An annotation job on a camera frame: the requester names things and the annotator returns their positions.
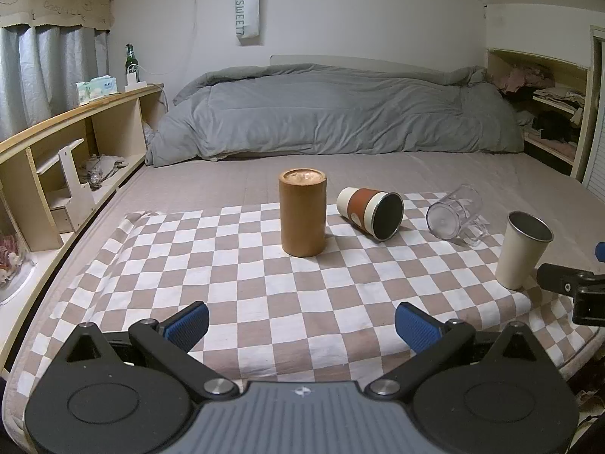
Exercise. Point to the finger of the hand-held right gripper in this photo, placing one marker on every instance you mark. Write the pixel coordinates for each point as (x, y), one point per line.
(565, 280)
(600, 251)

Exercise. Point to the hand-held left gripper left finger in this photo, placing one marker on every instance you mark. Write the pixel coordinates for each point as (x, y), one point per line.
(189, 325)

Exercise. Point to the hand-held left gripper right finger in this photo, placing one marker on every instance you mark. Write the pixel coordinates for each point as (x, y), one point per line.
(416, 327)

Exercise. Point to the cream metal cup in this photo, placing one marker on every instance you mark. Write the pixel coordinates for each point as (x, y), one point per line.
(520, 257)

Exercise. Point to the brown and cream cup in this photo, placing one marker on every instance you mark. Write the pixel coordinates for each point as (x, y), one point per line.
(364, 208)

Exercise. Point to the tall brown wooden cup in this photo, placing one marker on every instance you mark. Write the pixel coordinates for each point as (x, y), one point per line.
(302, 217)

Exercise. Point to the checkered cloth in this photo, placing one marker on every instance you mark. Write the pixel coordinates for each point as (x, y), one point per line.
(283, 293)

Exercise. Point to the clear glass mug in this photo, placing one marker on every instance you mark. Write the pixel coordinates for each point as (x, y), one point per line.
(451, 215)

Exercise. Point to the white louvred door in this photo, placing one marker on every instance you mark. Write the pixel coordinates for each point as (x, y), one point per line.
(596, 118)

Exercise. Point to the black folded clothes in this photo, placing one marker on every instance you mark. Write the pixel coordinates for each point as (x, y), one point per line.
(555, 125)

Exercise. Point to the wooden clothes shelf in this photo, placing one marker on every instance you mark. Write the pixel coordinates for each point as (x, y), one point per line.
(583, 104)

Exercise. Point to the beige folded clothes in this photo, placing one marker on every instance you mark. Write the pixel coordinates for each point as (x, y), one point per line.
(560, 97)

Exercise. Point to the grey crumpled cloth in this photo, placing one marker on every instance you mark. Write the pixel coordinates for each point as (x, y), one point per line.
(108, 165)

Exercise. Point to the small wooden stand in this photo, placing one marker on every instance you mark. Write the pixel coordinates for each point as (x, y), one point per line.
(71, 184)

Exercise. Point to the clear jar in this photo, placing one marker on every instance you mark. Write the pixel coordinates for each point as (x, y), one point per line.
(12, 260)

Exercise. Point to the pink folded clothes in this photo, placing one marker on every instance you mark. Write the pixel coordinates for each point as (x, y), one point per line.
(520, 78)

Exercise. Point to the wooden bedside shelf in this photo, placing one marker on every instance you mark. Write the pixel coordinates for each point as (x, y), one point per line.
(108, 125)

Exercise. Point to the grey duvet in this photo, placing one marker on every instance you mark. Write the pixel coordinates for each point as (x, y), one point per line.
(331, 113)

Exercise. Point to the white charger box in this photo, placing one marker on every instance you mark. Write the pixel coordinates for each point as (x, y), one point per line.
(137, 86)

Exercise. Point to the tissue pack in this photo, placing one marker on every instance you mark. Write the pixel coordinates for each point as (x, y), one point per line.
(97, 89)

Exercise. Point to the green glass bottle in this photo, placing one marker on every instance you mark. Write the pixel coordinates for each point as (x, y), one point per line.
(131, 66)

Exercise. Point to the grey curtain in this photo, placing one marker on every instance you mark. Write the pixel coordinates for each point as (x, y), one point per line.
(47, 75)

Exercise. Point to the white hanging bag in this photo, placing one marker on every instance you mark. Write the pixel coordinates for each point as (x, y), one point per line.
(247, 9)

